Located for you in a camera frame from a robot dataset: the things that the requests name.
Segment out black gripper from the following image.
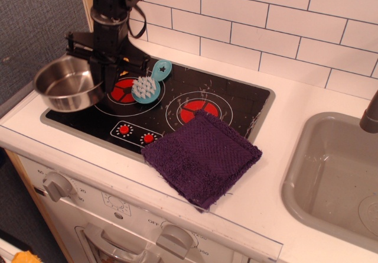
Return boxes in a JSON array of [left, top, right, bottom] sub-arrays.
[[65, 31, 150, 93]]

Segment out stainless steel pot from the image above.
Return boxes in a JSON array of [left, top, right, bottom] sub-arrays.
[[33, 56, 105, 112]]

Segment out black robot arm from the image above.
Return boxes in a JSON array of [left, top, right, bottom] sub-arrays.
[[66, 0, 151, 93]]

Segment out black toy stove top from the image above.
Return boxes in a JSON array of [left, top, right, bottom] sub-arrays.
[[41, 64, 275, 161]]

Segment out red left stove knob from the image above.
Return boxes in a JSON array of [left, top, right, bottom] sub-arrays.
[[119, 125, 130, 135]]

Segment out red stove knob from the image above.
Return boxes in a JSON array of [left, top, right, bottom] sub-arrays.
[[143, 134, 155, 144], [119, 125, 130, 135]]

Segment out red right stove knob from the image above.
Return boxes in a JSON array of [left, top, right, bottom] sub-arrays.
[[143, 134, 155, 144]]

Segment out teal dish brush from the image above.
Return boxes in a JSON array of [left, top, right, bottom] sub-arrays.
[[131, 60, 172, 104]]

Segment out purple knitted cloth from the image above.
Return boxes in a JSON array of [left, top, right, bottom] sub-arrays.
[[141, 110, 262, 210]]

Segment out grey left oven knob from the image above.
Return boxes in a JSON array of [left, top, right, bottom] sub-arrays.
[[43, 172, 73, 202]]

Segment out grey oven knob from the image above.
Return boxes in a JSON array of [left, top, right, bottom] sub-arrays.
[[156, 225, 194, 259], [43, 172, 73, 202]]

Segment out grey right oven knob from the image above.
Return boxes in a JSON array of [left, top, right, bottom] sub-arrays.
[[156, 225, 194, 259]]

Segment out orange object at corner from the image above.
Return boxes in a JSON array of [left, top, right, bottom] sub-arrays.
[[11, 251, 42, 263]]

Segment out grey sink basin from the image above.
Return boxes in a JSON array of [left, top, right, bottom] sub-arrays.
[[282, 112, 377, 252]]

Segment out grey faucet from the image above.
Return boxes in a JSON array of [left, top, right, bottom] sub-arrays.
[[360, 91, 378, 134]]

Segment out black cable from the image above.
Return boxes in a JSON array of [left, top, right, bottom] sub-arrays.
[[128, 4, 147, 39]]

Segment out wooden side post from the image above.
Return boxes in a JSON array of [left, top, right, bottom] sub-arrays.
[[77, 0, 95, 32]]

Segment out oven door handle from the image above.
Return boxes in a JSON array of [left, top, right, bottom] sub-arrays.
[[82, 223, 162, 262]]

